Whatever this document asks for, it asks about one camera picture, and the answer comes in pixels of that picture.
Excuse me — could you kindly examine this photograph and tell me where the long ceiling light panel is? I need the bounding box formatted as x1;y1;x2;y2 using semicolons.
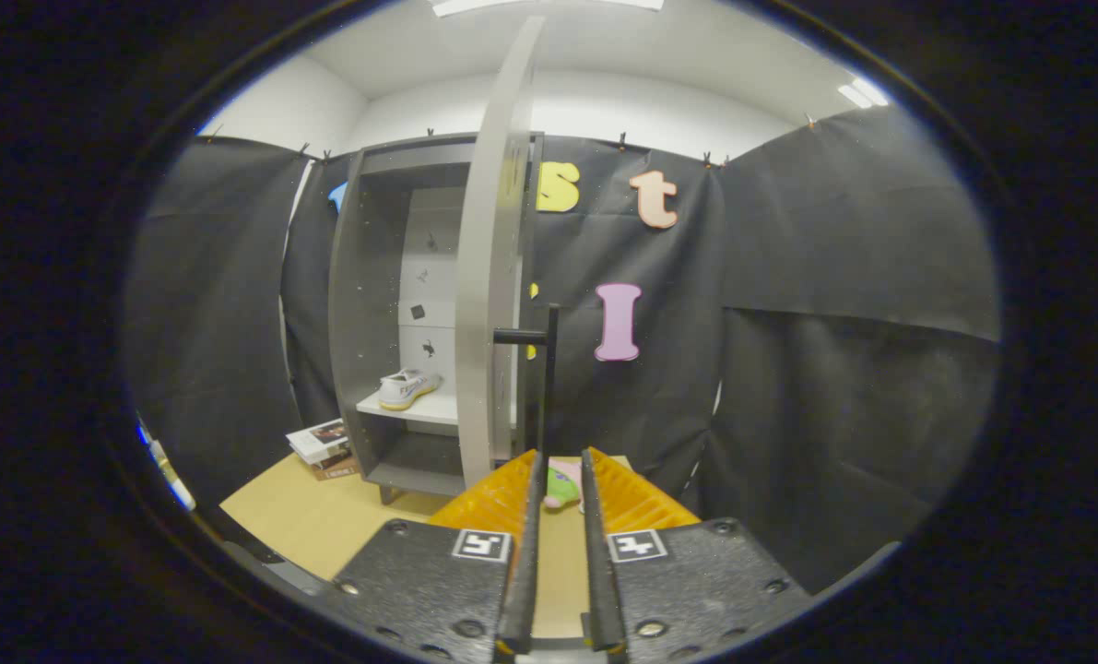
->
433;0;665;18

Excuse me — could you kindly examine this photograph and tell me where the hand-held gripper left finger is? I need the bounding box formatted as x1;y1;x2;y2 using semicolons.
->
313;449;547;660

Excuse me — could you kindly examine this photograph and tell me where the grey shoe cabinet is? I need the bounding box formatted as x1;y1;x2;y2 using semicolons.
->
327;132;545;506

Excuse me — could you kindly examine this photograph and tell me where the white canvas shoe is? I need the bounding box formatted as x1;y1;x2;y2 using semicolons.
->
378;369;443;411

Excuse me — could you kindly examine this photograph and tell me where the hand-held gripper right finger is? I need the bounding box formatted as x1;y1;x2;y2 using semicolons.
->
581;447;812;660

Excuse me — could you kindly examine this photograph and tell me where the brown cover book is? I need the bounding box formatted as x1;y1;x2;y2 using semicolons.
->
309;452;360;482

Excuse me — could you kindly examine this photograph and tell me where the green plush toy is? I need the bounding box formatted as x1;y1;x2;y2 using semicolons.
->
544;458;586;513

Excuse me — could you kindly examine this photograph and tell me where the blue and white object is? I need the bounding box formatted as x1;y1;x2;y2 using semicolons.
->
136;420;197;511

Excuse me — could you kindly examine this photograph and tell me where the white cover book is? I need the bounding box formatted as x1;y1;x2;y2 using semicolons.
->
286;418;351;465

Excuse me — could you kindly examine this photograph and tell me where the light grey shoe cabinet door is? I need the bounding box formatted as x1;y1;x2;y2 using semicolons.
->
455;14;563;490

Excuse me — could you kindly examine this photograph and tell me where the black backdrop cloth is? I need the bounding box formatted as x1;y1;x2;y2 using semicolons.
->
124;103;1003;591

